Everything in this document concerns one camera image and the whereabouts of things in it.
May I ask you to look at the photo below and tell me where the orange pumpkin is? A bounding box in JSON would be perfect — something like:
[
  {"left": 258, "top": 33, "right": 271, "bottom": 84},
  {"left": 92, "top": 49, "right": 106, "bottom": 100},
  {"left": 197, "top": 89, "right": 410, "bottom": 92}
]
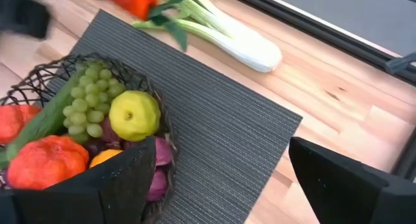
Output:
[{"left": 0, "top": 103, "right": 42, "bottom": 145}]

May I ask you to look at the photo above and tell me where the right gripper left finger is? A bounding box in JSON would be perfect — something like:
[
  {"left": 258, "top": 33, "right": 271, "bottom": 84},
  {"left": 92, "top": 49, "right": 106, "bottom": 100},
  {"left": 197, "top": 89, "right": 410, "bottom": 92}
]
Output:
[{"left": 0, "top": 136, "right": 157, "bottom": 224}]

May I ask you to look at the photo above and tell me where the orange carrot with leaves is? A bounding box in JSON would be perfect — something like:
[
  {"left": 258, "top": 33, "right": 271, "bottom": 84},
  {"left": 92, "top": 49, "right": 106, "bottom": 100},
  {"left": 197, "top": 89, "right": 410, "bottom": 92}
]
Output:
[{"left": 94, "top": 0, "right": 192, "bottom": 53}]

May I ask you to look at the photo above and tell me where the grey woven placemat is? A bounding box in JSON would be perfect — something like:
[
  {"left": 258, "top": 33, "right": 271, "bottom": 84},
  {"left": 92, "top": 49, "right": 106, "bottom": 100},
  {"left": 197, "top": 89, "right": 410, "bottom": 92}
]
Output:
[{"left": 42, "top": 8, "right": 303, "bottom": 224}]

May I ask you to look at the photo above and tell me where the orange fruit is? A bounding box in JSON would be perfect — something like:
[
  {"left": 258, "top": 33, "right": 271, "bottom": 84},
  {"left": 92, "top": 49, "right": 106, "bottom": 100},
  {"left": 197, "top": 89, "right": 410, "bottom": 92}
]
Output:
[{"left": 89, "top": 148, "right": 124, "bottom": 169}]

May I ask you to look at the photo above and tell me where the yellow-green apple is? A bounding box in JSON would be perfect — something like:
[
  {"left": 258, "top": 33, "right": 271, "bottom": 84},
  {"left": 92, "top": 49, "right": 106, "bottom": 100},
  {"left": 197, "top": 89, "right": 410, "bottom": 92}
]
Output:
[{"left": 108, "top": 90, "right": 162, "bottom": 143}]

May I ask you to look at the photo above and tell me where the black wire basket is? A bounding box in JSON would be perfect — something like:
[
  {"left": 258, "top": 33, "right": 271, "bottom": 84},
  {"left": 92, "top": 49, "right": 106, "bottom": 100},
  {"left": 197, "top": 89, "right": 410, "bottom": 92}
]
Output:
[{"left": 0, "top": 53, "right": 179, "bottom": 224}]

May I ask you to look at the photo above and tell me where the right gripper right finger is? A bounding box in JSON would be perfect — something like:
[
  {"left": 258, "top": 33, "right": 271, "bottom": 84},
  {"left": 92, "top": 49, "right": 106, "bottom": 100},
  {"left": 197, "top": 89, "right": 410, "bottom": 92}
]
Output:
[{"left": 288, "top": 136, "right": 416, "bottom": 224}]

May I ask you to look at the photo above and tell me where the green grape bunch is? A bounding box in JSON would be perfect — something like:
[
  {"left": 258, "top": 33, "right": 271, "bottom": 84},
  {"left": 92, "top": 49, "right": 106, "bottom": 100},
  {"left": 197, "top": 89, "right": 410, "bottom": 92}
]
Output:
[{"left": 62, "top": 62, "right": 127, "bottom": 144}]

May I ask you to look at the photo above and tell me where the red tomato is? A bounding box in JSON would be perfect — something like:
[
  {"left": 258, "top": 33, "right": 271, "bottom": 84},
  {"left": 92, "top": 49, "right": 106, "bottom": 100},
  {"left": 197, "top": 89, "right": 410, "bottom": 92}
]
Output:
[{"left": 6, "top": 134, "right": 90, "bottom": 191}]

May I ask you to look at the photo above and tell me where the green cucumber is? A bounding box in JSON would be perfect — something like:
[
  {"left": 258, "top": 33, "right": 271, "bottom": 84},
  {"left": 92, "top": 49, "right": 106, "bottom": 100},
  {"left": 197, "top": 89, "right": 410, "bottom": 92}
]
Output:
[{"left": 0, "top": 68, "right": 87, "bottom": 169}]

